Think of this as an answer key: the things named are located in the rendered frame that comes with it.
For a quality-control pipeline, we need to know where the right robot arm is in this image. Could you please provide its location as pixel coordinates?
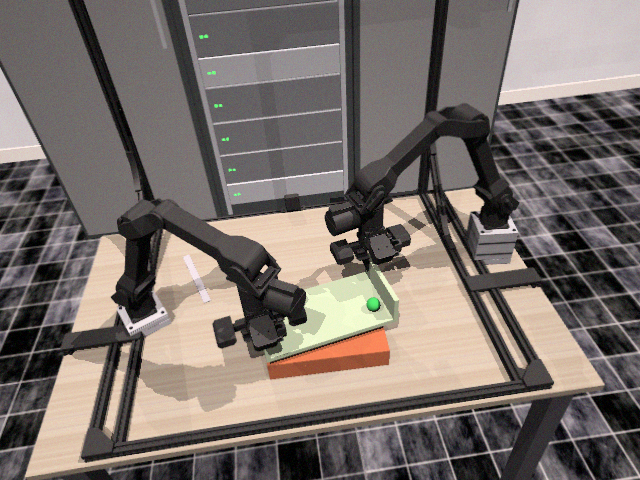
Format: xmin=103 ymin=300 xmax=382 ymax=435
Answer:
xmin=111 ymin=198 xmax=306 ymax=352

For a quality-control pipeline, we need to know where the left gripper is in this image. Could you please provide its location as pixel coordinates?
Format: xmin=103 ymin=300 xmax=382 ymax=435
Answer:
xmin=330 ymin=223 xmax=411 ymax=271

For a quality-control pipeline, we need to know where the green ball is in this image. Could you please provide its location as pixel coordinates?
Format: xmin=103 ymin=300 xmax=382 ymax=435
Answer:
xmin=366 ymin=297 xmax=380 ymax=311

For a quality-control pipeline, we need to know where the orange rectangular block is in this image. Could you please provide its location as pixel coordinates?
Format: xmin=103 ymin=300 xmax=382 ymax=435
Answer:
xmin=267 ymin=326 xmax=390 ymax=380

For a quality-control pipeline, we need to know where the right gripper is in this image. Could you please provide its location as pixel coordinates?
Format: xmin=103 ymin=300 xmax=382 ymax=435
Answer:
xmin=212 ymin=303 xmax=307 ymax=349

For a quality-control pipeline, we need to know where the grey flat bar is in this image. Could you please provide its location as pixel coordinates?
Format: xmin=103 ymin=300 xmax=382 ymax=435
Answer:
xmin=183 ymin=255 xmax=211 ymax=303

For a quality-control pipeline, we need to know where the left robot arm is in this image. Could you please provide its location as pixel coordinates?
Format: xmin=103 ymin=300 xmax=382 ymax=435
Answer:
xmin=324 ymin=103 xmax=519 ymax=265

